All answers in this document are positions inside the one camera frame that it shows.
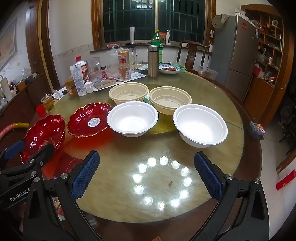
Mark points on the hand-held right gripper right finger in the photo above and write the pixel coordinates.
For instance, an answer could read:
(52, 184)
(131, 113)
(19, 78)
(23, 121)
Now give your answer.
(208, 178)

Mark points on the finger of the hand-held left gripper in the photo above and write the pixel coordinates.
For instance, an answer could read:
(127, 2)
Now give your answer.
(13, 148)
(44, 153)

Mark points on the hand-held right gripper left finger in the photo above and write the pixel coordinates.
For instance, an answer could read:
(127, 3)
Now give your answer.
(85, 176)

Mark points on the red scalloped plastic plate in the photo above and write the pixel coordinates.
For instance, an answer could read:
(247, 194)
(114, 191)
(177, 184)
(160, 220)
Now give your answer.
(44, 134)
(81, 120)

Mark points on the white foam bowl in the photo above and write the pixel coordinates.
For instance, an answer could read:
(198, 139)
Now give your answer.
(200, 125)
(133, 118)

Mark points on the beige ribbed plastic bowl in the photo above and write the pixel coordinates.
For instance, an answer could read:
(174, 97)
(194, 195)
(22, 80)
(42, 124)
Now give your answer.
(128, 92)
(170, 97)

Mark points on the pink yellow blue hula hoop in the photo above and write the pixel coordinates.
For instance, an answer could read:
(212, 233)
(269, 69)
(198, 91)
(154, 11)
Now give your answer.
(11, 127)

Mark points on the red plastic cup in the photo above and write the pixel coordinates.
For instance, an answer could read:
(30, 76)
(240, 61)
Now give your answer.
(40, 109)

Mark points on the plastic cup of tea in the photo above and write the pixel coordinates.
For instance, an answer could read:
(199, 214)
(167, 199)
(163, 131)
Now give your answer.
(47, 103)

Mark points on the wooden sideboard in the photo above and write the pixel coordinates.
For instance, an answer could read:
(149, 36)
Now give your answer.
(25, 97)

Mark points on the gold round turntable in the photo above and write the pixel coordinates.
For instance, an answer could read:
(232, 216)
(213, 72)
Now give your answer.
(165, 124)

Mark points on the small blue card box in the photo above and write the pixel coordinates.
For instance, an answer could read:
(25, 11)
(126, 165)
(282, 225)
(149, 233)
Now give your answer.
(257, 128)

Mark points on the orange jar brown lid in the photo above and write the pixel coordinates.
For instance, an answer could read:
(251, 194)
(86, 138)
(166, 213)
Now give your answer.
(70, 87)

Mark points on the red paper packet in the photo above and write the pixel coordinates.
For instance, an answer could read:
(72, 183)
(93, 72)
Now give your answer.
(285, 179)

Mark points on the small white jar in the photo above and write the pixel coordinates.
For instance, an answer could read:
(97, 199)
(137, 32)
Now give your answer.
(89, 87)

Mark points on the worn book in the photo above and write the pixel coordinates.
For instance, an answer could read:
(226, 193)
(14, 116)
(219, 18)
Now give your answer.
(105, 83)

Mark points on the white bottle red cap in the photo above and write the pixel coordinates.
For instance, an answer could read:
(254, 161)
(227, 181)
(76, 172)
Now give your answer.
(84, 69)

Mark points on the clear glass pitcher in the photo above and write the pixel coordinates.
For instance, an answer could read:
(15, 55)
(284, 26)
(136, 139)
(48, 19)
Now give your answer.
(93, 69)

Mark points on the wooden door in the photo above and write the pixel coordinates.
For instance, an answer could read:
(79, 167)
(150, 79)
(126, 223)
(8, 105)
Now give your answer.
(34, 46)

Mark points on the clear plastic container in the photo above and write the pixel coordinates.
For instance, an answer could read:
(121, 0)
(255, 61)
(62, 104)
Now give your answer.
(207, 72)

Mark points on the wooden shelf cabinet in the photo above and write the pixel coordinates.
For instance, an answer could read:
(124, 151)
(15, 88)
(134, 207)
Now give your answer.
(270, 92)

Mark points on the printed paper sheet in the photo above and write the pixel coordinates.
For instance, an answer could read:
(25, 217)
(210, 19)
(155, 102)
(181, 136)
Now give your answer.
(137, 75)

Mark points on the green plastic bag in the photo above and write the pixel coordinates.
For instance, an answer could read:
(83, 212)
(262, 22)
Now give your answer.
(182, 67)

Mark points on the blue and white plate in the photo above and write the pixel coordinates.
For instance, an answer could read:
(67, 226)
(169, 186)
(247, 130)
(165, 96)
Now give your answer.
(170, 70)

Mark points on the fried food pieces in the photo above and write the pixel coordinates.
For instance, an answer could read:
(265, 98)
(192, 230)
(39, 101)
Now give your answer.
(168, 68)

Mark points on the clear plastic bag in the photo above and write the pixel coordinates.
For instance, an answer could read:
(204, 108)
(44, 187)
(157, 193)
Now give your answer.
(114, 52)

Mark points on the dark wooden chair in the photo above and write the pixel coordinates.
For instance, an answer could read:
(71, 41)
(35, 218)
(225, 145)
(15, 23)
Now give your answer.
(193, 54)

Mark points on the grey refrigerator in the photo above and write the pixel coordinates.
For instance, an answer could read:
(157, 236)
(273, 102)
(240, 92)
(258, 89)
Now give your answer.
(235, 53)

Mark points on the steel thermos flask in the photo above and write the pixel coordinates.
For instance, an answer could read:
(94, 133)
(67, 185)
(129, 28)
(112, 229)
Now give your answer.
(152, 61)

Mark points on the clear bottle black lid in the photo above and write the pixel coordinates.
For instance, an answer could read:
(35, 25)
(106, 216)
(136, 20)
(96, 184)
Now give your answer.
(133, 55)

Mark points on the green soda bottle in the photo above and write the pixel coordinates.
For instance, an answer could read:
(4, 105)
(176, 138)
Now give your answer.
(157, 44)

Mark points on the small white bottle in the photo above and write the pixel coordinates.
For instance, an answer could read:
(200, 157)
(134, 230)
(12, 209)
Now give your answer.
(168, 37)

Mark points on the white roll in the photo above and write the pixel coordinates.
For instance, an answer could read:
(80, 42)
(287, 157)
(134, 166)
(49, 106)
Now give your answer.
(132, 34)

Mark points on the small red box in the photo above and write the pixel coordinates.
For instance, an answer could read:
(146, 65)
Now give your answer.
(163, 34)

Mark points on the grey-green bag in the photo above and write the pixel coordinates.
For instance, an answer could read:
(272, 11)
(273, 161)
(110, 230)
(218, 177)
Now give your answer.
(218, 21)

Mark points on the wooden framed window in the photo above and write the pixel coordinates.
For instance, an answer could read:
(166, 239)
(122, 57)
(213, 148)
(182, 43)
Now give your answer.
(157, 20)

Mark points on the framed wall painting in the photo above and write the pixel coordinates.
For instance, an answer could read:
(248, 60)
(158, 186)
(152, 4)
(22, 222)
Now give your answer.
(7, 39)

